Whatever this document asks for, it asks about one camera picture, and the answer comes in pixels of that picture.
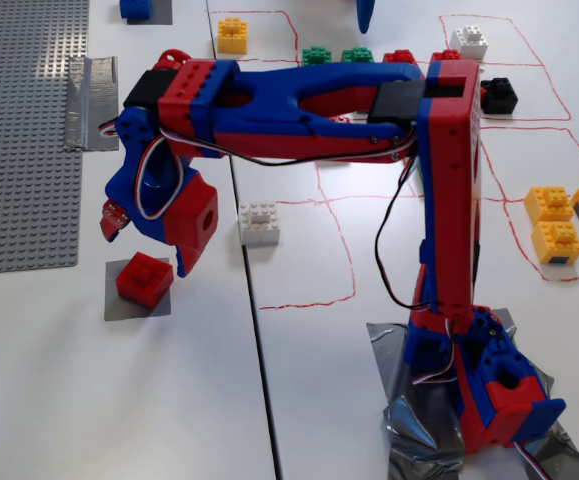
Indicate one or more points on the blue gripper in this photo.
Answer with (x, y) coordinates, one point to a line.
(187, 214)

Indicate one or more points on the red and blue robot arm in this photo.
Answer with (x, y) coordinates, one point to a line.
(449, 200)

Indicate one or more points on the grey square tape marker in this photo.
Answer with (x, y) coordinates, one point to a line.
(119, 310)

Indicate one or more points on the white toy brick block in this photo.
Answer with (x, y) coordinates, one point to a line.
(469, 42)
(259, 225)

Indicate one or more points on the blue toy brick block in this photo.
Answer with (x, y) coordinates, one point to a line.
(135, 9)

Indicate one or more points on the green toy brick block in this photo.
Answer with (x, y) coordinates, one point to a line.
(358, 55)
(316, 56)

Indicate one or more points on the black toy brick block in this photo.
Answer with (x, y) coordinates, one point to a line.
(499, 96)

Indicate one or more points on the grey studded baseplate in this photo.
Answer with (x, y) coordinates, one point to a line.
(19, 150)

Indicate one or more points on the blue plastic object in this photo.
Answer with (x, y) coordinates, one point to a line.
(364, 15)

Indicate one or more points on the grey duct tape strip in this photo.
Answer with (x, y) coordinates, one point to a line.
(91, 103)

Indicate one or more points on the crumpled silver duct tape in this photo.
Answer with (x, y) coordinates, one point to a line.
(414, 430)

